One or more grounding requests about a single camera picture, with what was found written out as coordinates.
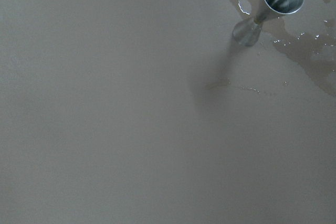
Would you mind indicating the steel jigger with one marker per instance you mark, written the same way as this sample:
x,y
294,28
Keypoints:
x,y
247,32

